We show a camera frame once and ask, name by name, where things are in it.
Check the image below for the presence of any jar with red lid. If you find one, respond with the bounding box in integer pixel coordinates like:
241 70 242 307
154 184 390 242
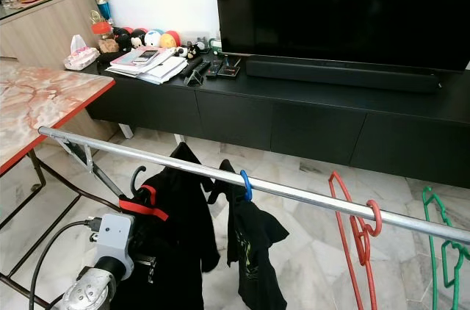
92 20 118 54

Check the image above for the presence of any black clothes hanger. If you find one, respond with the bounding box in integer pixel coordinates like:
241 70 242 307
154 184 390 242
131 165 149 197

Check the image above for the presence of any black remote control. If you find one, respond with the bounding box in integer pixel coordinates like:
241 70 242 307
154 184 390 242
182 55 242 87

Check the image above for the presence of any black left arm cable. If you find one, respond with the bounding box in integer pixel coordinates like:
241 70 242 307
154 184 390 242
29 220 100 310

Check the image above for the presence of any green clothes hanger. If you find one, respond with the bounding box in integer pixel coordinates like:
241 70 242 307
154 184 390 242
422 187 470 310

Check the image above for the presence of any black soundbar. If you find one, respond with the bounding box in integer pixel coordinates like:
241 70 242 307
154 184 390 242
245 57 441 94

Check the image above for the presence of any white round plush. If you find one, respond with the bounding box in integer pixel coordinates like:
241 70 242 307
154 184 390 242
143 29 162 48

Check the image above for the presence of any pink tissue pack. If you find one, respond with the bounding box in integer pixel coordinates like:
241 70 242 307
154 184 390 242
64 35 100 71

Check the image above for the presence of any black plush toy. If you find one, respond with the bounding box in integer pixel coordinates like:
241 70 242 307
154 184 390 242
112 27 144 52

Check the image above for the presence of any silver metal clothes rack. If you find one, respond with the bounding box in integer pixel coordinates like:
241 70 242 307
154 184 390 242
38 126 470 245

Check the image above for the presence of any black television console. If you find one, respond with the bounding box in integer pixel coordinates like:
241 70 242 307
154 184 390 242
86 57 470 190

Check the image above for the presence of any black shirt red collar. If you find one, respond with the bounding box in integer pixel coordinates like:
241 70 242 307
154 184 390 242
114 143 221 310

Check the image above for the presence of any marble-pattern folding table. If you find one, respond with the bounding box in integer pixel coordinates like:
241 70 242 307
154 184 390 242
0 59 118 310

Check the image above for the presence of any stack of white papers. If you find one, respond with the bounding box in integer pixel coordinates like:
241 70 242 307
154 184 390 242
110 47 188 84

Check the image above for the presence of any black flat television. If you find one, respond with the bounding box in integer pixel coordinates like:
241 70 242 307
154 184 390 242
213 0 470 72

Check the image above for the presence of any orange round plush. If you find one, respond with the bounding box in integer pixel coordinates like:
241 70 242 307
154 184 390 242
160 30 181 49

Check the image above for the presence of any light wooden sideboard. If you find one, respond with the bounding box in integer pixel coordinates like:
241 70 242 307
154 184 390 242
0 0 100 68

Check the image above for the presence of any black t-shirt green logo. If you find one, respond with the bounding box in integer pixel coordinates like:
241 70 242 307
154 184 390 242
209 159 291 310

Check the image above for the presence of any blue clothes hanger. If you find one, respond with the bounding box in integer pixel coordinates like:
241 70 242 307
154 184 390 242
239 169 254 202

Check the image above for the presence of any red clothes hanger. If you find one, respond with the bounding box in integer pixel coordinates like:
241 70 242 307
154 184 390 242
328 170 384 310

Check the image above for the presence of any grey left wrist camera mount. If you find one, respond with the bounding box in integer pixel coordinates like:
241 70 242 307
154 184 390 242
92 213 137 261

